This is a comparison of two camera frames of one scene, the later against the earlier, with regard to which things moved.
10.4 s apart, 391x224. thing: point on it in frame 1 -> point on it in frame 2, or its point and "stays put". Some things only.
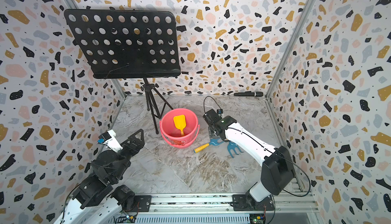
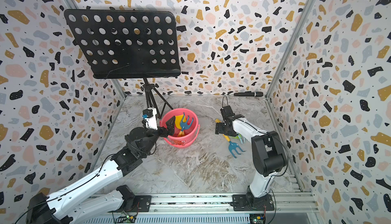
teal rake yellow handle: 213,141 -> 185,125
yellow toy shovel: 180,122 stays put
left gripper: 138,144 -> 169,131
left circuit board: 126,219 stays put
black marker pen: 249,93 stays put
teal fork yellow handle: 232,145 stays put
